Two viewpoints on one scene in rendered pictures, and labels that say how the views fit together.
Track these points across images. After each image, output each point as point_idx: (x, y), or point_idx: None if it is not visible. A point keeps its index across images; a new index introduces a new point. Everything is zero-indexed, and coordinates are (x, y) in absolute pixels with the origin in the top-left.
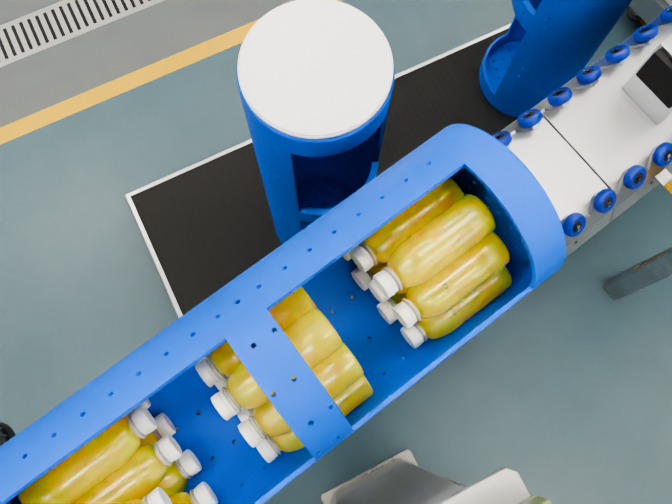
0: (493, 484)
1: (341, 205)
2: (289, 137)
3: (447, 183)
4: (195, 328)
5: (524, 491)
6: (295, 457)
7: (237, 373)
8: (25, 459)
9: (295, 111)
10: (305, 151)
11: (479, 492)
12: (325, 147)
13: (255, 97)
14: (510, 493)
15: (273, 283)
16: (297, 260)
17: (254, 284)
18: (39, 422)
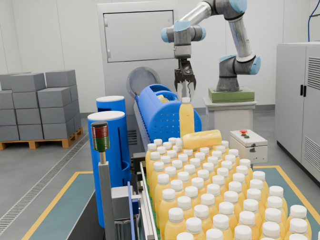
0: (204, 97)
1: (142, 98)
2: (116, 119)
3: None
4: (149, 99)
5: (207, 96)
6: None
7: (162, 102)
8: (156, 105)
9: (113, 116)
10: (120, 123)
11: (204, 97)
12: (123, 120)
13: (104, 118)
14: (206, 96)
15: (150, 94)
16: (148, 94)
17: (147, 97)
18: (149, 112)
